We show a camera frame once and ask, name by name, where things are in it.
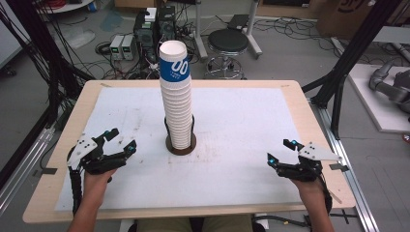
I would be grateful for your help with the black metal frame post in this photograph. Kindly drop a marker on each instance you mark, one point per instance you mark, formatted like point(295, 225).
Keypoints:
point(38, 48)
point(354, 48)

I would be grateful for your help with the grey bench power supply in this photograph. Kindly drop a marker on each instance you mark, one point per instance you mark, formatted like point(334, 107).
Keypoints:
point(128, 46)
point(116, 46)

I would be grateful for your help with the thin wooden stick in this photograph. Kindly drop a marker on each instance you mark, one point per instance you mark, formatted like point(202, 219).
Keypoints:
point(336, 197)

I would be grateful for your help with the white floor platform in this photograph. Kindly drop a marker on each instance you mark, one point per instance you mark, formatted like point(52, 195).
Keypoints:
point(370, 106)

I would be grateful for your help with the person's left hand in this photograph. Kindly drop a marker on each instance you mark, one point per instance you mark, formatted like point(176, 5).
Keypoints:
point(96, 182)

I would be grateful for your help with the white table mat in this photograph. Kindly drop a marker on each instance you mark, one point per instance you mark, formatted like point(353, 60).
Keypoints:
point(129, 180)

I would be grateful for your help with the black tape strip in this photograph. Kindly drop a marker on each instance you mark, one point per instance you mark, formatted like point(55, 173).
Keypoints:
point(338, 167)
point(49, 171)

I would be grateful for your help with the aluminium floor rail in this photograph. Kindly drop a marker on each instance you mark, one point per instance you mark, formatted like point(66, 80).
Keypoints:
point(22, 174)
point(351, 180)

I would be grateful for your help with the white metal stand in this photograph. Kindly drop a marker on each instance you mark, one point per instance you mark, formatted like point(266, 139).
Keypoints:
point(253, 35)

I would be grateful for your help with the black round stool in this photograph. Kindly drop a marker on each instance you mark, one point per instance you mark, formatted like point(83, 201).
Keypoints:
point(227, 42)

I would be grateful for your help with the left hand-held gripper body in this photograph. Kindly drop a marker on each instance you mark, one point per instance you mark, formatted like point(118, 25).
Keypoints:
point(84, 151)

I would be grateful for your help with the stack of white paper cups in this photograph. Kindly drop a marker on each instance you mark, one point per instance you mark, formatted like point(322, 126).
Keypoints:
point(176, 96)

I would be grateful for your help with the brown round cup holder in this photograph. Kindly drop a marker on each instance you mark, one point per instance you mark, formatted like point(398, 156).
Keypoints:
point(180, 151)

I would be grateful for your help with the cardboard box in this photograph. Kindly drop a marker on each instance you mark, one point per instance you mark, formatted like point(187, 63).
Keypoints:
point(341, 16)

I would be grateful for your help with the black computer tower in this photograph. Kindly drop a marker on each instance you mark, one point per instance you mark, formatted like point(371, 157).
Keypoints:
point(145, 30)
point(167, 25)

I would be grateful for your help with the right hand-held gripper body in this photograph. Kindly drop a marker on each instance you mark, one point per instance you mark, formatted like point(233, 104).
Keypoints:
point(311, 161)

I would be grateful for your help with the person's right hand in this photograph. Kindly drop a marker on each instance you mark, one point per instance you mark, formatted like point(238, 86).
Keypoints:
point(307, 190)

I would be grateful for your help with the person's khaki trousers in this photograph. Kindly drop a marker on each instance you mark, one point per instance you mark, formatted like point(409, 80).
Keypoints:
point(161, 225)

